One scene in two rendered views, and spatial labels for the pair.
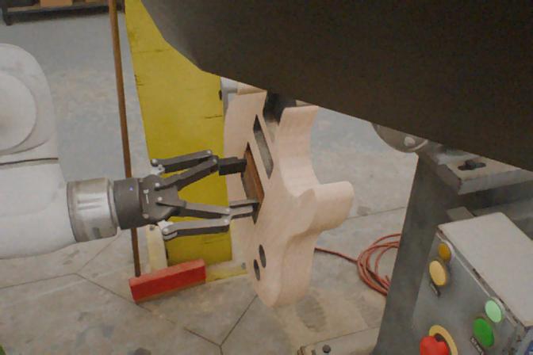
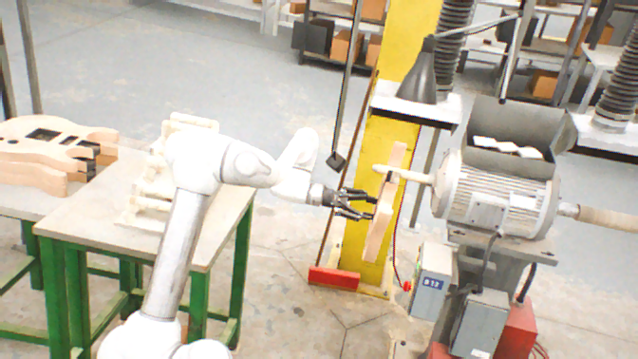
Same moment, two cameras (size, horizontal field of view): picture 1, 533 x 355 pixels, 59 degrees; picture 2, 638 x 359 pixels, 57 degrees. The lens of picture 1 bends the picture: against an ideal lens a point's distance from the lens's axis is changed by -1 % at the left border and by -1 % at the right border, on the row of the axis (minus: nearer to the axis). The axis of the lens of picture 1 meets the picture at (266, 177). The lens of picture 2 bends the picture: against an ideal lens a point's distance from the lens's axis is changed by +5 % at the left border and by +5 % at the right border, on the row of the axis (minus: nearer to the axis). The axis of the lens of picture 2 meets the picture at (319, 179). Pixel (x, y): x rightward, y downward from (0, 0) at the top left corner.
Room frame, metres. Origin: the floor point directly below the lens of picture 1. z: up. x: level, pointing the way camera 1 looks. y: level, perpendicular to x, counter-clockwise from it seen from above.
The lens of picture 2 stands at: (-1.17, -0.50, 2.19)
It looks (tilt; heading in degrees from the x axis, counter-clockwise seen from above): 29 degrees down; 24
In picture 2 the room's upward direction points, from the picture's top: 9 degrees clockwise
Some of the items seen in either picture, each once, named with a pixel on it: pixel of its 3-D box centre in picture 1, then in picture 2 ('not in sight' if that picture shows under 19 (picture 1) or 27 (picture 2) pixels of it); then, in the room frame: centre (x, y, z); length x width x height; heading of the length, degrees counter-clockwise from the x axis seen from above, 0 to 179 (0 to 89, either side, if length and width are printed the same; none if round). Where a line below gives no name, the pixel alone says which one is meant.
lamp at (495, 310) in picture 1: (492, 311); not in sight; (0.32, -0.24, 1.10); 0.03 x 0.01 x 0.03; 16
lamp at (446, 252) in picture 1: (444, 253); not in sight; (0.41, -0.21, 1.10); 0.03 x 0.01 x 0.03; 16
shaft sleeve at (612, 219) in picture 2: not in sight; (606, 218); (0.78, -0.70, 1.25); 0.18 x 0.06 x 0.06; 106
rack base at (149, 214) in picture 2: not in sight; (159, 219); (0.18, 0.71, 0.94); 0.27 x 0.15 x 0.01; 110
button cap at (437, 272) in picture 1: (441, 272); not in sight; (0.41, -0.22, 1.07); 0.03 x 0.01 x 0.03; 16
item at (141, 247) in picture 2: not in sight; (158, 279); (0.26, 0.78, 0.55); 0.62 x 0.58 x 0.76; 106
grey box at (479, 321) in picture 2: not in sight; (488, 295); (0.55, -0.45, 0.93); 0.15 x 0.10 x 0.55; 106
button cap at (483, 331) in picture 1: (487, 330); not in sight; (0.32, -0.24, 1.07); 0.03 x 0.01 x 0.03; 16
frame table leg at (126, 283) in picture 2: not in sight; (126, 250); (0.43, 1.12, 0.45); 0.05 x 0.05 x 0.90; 16
